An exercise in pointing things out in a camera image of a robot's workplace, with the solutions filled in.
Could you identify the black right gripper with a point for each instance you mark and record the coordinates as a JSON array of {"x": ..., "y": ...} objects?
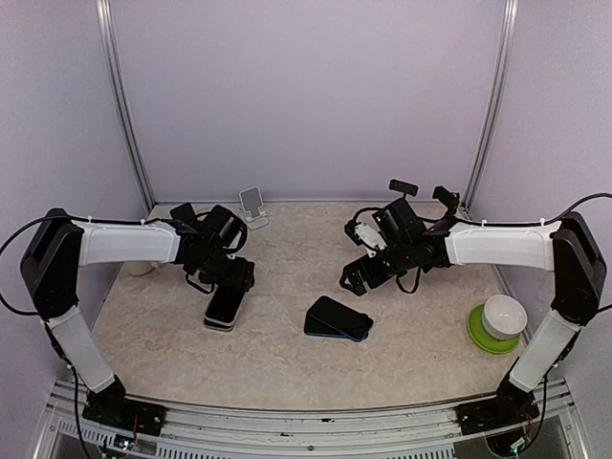
[{"x": 352, "y": 271}]

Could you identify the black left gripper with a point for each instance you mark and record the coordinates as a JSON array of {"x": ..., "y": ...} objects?
[{"x": 242, "y": 277}]

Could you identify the black phone silver case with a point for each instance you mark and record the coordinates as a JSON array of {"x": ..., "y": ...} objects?
[{"x": 223, "y": 308}]

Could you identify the white folding phone stand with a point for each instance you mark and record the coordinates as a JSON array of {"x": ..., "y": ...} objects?
[{"x": 253, "y": 208}]

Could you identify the black folding phone stand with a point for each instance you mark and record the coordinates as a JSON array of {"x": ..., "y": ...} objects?
[{"x": 184, "y": 213}]

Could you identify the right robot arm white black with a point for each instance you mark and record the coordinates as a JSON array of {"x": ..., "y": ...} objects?
[{"x": 564, "y": 245}]

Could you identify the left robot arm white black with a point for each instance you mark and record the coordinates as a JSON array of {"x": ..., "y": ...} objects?
[{"x": 204, "y": 244}]

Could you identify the black phone on top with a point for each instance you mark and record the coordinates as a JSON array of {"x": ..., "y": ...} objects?
[{"x": 340, "y": 318}]

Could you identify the black pole stand left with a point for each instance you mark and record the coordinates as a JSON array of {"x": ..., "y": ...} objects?
[{"x": 406, "y": 189}]

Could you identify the black pole stand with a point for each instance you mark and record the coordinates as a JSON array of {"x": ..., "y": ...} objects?
[
  {"x": 451, "y": 200},
  {"x": 406, "y": 189}
]

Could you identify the black pole stand right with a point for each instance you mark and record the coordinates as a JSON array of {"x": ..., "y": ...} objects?
[{"x": 451, "y": 200}]

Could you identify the cream ceramic mug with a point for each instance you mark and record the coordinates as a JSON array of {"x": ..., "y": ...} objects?
[{"x": 139, "y": 268}]

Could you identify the green plate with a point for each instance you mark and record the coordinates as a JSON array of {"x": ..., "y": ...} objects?
[{"x": 483, "y": 339}]

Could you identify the white bowl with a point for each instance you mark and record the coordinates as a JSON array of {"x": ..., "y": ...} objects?
[{"x": 503, "y": 317}]

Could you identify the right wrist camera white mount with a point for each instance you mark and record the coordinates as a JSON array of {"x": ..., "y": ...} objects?
[{"x": 363, "y": 235}]

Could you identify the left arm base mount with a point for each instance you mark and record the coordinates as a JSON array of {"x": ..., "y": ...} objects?
[{"x": 137, "y": 417}]

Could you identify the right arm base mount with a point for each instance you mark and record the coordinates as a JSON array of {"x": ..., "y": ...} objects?
[{"x": 477, "y": 417}]

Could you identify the front aluminium rail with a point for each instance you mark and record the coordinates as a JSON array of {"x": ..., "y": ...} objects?
[{"x": 430, "y": 430}]

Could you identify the left aluminium frame post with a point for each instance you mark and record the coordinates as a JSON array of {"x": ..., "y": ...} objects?
[{"x": 112, "y": 57}]

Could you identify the aluminium frame post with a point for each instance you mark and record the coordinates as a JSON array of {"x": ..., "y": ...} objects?
[
  {"x": 500, "y": 73},
  {"x": 112, "y": 57}
]

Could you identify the right aluminium frame post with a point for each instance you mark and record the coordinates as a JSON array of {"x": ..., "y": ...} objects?
[{"x": 500, "y": 73}]

